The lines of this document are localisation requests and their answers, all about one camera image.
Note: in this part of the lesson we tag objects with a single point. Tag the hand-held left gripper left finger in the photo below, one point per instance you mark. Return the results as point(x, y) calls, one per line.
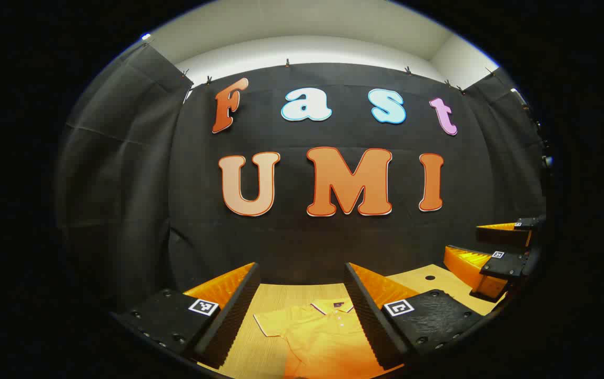
point(231, 316)

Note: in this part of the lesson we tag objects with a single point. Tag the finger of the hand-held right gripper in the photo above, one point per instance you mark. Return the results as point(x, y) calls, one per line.
point(504, 236)
point(465, 263)

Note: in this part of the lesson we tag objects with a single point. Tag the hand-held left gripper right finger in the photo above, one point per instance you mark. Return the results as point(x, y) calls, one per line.
point(368, 321)

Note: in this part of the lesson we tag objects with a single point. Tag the orange T-shirt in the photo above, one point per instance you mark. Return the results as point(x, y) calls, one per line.
point(323, 342)

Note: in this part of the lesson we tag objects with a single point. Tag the black backdrop cloth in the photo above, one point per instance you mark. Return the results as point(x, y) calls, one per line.
point(291, 237)

